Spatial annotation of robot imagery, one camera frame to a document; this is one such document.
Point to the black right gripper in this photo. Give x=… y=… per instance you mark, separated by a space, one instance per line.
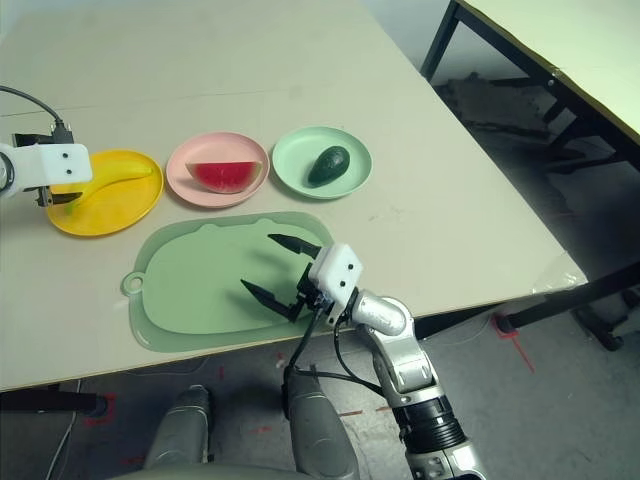
x=307 y=295

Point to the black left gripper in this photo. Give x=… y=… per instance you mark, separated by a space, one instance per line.
x=43 y=196

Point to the yellow toy banana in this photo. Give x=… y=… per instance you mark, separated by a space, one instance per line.
x=125 y=171

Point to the red toy watermelon slice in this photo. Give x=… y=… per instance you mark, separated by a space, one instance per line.
x=225 y=177

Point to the dark green toy avocado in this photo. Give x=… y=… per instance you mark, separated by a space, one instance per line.
x=327 y=165

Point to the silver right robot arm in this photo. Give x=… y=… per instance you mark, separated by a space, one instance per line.
x=400 y=350

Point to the yellow plastic plate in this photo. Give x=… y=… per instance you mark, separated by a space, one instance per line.
x=120 y=200

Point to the green cutting board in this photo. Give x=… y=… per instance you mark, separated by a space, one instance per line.
x=200 y=280

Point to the mint green plastic plate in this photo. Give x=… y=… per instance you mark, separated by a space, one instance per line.
x=295 y=155

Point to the pink plastic plate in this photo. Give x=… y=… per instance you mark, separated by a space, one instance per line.
x=215 y=150

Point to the grey right robot leg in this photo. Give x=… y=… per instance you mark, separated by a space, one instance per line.
x=315 y=430

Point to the grey robot leg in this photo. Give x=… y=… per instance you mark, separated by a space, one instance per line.
x=315 y=430
x=180 y=430

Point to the grey left robot leg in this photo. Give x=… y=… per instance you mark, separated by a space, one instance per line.
x=180 y=430

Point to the grey robot torso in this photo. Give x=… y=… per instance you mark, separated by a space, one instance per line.
x=200 y=472

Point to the clear plastic corner film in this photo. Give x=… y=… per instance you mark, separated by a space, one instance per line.
x=560 y=275

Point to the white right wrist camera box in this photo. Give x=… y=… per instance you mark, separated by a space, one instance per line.
x=335 y=270

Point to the black table frame bar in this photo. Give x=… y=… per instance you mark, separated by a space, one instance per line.
x=575 y=300
x=50 y=402

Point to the side table with dark frame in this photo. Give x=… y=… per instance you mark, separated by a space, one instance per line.
x=440 y=42

